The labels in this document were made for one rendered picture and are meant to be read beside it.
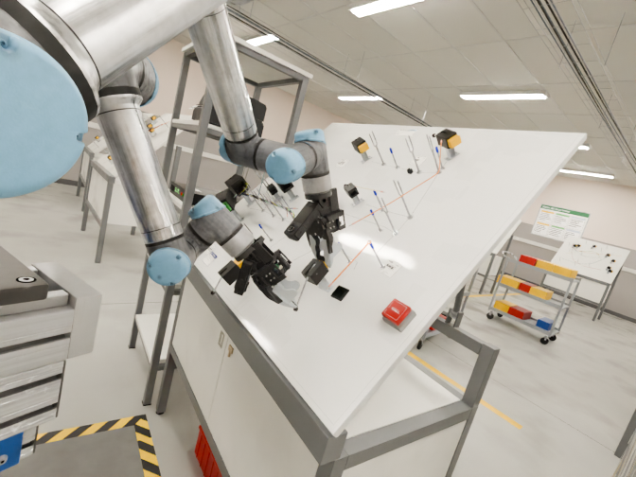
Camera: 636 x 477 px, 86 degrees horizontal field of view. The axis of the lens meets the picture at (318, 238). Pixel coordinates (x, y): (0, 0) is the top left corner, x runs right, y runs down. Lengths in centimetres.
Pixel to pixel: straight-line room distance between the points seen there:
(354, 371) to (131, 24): 71
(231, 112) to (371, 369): 62
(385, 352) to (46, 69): 72
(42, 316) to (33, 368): 7
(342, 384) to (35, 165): 67
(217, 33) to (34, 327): 52
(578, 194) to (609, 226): 115
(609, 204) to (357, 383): 1145
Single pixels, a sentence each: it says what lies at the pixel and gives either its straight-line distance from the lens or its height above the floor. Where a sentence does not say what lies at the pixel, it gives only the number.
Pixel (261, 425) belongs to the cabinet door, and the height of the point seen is 66.
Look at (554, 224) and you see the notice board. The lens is 1216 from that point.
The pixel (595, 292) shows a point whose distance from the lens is 954.
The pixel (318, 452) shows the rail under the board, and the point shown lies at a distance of 81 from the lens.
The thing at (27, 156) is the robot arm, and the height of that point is 131.
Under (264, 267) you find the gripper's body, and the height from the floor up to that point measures 111.
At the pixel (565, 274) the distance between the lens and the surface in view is 573.
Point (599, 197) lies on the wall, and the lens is 1209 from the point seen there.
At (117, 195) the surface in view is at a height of 69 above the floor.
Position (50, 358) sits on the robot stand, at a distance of 58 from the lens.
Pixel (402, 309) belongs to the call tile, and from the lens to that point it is 81.
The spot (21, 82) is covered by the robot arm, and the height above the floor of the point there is 135.
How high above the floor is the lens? 134
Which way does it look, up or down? 9 degrees down
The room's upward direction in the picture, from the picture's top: 15 degrees clockwise
